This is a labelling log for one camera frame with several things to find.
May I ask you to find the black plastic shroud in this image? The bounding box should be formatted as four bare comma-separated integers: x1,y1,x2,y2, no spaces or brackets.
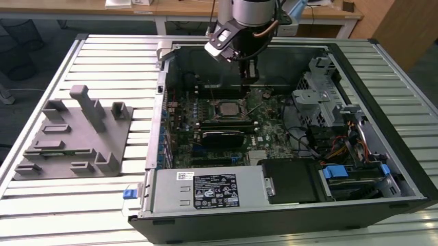
256,158,335,205

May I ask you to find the green RAM stick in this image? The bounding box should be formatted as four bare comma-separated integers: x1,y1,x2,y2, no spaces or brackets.
25,150,86,157

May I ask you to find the CPU socket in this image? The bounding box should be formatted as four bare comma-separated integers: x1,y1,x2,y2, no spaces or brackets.
212,99,247,121

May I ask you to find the green motherboard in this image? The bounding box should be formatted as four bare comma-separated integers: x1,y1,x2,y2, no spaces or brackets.
161,84,297,170

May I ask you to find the coloured wire bundle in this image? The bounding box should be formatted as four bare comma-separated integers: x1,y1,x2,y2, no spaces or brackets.
319,121,375,167

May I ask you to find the silver CPU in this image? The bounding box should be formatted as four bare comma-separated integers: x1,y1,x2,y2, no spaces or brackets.
217,101,240,116

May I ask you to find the silver chipset heat sink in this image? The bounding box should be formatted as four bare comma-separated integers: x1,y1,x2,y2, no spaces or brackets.
248,150,268,161

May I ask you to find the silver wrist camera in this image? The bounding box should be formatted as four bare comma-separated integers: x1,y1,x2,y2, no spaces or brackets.
204,22,240,63

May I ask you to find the silver power supply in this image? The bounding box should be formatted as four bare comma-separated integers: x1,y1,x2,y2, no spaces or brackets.
138,165,277,215

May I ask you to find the hard disk in blue carrier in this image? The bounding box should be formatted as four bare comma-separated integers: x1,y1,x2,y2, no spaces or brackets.
319,165,385,203

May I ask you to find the grey parts rack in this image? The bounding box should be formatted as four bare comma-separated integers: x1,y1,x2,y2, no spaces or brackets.
13,84,134,181

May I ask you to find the black mesh waste basket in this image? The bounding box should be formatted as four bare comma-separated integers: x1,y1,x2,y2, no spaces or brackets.
0,19,45,81

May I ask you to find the black PC case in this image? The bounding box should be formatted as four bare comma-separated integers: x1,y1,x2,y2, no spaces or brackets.
121,38,438,245

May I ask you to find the black expansion slot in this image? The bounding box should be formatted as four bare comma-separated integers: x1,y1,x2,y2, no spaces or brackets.
189,158,231,167

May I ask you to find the wooden cabinet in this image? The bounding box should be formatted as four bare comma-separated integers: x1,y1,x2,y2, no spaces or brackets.
349,0,438,72

